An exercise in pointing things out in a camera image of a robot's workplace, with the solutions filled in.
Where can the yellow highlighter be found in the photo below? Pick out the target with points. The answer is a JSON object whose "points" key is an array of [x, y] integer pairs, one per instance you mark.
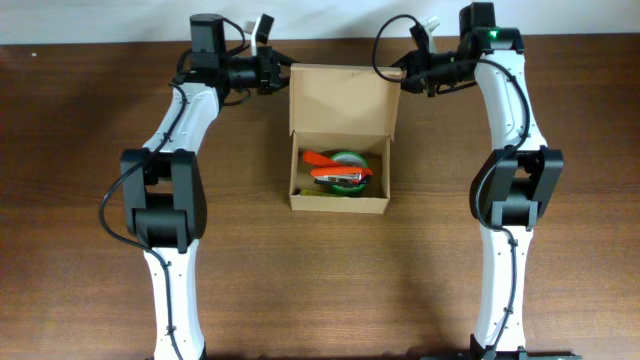
{"points": [[311, 192]]}

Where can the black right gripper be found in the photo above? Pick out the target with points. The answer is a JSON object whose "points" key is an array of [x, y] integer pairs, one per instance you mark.
{"points": [[416, 63]]}

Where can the red utility knife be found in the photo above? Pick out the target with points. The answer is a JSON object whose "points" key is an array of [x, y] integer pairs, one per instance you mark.
{"points": [[319, 160]]}

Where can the green tape roll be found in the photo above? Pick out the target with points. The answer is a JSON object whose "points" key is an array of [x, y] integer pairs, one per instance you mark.
{"points": [[350, 159]]}

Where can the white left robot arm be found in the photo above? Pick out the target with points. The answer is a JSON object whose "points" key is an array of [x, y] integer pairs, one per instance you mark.
{"points": [[164, 201]]}

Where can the brown cardboard box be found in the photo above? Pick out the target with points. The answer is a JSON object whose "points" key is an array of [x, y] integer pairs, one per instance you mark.
{"points": [[335, 108]]}

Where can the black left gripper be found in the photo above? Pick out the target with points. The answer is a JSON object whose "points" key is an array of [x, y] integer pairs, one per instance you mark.
{"points": [[270, 70]]}

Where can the red stapler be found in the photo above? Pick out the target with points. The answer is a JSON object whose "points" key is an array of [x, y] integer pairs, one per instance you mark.
{"points": [[344, 176]]}

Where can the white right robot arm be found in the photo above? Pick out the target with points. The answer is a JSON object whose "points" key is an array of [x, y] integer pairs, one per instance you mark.
{"points": [[511, 191]]}

